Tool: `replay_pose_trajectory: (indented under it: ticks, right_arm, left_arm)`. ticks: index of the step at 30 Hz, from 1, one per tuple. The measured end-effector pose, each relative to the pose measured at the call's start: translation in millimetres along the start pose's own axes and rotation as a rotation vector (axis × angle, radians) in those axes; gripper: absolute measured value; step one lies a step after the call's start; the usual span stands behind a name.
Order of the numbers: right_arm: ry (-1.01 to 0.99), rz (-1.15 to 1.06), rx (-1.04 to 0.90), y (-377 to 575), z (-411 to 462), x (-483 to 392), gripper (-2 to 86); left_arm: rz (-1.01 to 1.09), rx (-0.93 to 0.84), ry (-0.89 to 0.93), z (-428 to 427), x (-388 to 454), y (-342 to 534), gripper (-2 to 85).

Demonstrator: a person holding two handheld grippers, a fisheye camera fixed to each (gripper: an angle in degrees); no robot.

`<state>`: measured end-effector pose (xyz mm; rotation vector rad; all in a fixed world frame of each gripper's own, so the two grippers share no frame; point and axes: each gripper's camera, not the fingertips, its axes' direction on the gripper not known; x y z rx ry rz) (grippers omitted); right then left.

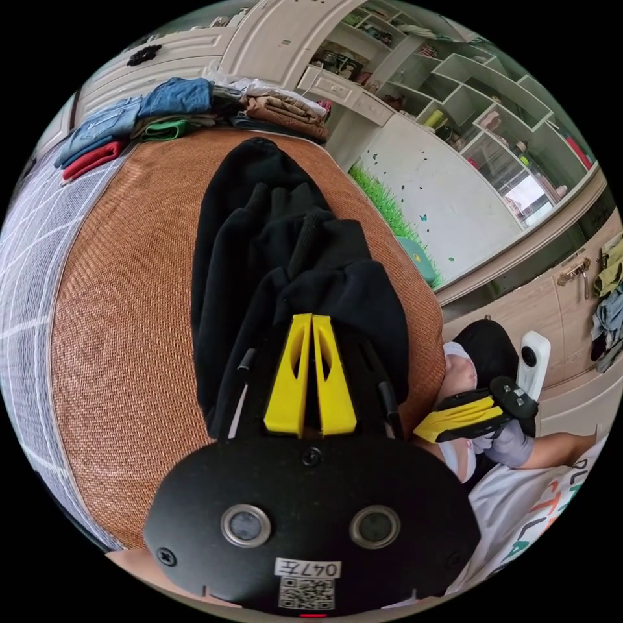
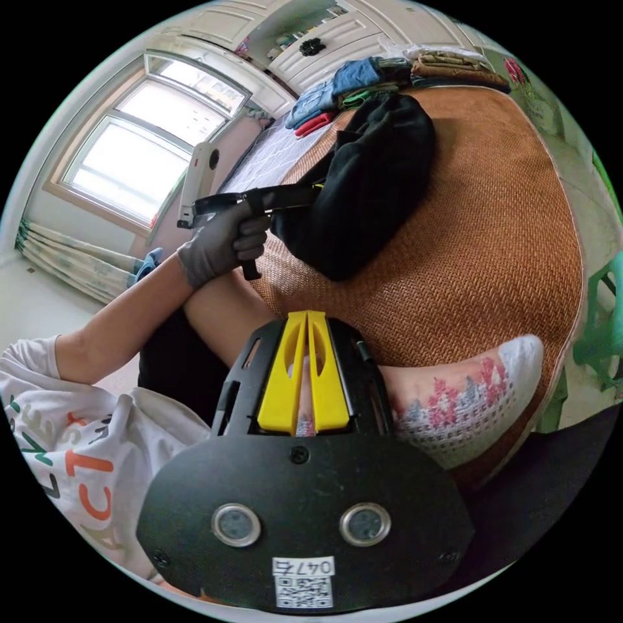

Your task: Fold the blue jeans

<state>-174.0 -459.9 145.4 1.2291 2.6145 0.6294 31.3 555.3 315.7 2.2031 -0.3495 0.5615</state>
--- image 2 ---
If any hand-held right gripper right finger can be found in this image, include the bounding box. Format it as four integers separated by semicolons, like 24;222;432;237
308;311;351;434

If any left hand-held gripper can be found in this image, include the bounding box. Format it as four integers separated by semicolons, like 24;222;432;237
191;180;326;282

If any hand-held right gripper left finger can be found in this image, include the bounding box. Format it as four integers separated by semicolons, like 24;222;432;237
256;311;308;435

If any black garment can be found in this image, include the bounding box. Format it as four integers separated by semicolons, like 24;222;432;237
269;93;437;284

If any person's left forearm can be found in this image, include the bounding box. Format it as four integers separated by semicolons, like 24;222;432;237
55;252;197;388

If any person's left hand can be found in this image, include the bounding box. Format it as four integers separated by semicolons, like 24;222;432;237
177;213;272;291

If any pile of clothes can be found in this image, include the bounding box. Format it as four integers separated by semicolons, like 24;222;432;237
284;55;415;138

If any white cupboard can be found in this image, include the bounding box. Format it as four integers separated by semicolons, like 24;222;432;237
178;0;490;119

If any bed with brown woven mat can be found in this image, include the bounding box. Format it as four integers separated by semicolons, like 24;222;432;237
217;81;586;483

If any folded brown blanket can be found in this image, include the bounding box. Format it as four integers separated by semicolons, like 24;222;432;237
410;45;511;92

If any window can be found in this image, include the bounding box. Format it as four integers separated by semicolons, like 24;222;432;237
42;50;255;240

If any person's body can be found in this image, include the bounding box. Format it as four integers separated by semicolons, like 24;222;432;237
0;271;545;592

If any curtain with pale print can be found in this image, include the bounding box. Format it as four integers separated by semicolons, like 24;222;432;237
13;217;153;306

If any green plastic stool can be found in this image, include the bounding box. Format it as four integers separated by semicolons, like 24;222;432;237
572;252;623;391

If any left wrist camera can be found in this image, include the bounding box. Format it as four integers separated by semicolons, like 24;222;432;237
177;140;221;230

